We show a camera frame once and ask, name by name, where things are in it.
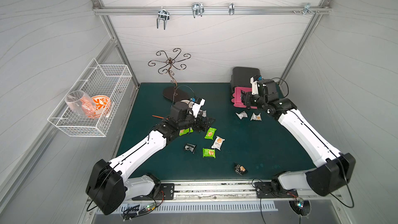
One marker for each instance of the horizontal aluminium rail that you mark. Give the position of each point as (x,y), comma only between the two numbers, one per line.
(208,10)

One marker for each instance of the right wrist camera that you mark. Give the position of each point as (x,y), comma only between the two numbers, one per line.
(254,84)

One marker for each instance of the metal bracket right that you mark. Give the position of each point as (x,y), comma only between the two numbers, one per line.
(307,10)

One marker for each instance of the metal hook clamp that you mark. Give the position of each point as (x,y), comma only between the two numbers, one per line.
(197,9)
(163,17)

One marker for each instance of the metal hook clamp middle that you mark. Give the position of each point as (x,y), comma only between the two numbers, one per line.
(197,9)

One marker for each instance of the white vent grille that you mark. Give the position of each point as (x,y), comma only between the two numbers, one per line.
(216,207)

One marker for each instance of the green cookie packet left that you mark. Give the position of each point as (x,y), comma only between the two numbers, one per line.
(185,131)

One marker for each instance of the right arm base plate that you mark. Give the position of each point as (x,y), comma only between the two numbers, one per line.
(268,190)

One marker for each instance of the black cookie packet bottom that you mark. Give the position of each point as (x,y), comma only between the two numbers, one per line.
(240,169)

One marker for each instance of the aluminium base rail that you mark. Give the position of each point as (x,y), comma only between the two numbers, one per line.
(214,189)

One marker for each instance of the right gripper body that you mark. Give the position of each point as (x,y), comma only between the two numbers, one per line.
(247,98)

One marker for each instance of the black pink drawer cabinet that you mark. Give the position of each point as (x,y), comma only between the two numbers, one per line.
(241,77)

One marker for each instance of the clear glass cup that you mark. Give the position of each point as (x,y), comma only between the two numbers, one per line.
(80,103)

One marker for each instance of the green cookie packet lower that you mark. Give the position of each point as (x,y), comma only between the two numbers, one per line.
(208,153)

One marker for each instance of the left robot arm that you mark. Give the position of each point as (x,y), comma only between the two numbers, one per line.
(124,165)

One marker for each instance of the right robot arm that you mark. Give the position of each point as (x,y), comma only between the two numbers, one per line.
(333,169)

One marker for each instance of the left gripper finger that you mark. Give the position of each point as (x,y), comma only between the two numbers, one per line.
(202,128)
(207,120)

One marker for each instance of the orange patterned bowl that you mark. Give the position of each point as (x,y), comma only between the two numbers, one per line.
(97,106)

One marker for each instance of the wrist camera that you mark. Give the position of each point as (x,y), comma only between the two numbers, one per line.
(196,106)
(254,84)

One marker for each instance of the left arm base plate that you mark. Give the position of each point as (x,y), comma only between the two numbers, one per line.
(162,191)

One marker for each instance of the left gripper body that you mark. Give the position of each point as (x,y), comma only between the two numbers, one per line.
(200,122)

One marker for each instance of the pink top drawer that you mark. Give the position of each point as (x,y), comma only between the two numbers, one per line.
(237,96)

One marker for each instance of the white wire wall basket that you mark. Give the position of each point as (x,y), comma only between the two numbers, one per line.
(111,80)

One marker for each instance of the metal scroll jewelry stand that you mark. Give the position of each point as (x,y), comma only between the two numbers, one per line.
(172,93)

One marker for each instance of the white woven basket bowl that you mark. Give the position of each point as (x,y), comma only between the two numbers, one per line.
(189,102)

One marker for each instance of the metal hook clamp left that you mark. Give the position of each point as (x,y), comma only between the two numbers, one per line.
(163,17)

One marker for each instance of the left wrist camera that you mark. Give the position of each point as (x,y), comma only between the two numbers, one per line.
(196,106)

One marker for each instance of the black cookie packet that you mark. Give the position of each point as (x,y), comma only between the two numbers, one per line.
(190,147)
(240,169)

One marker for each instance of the green cookie packet centre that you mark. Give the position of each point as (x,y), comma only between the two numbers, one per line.
(210,133)

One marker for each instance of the small metal hook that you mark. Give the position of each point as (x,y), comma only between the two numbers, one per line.
(231,9)

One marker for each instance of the green cookie packet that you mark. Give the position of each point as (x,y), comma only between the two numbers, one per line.
(210,133)
(185,131)
(208,153)

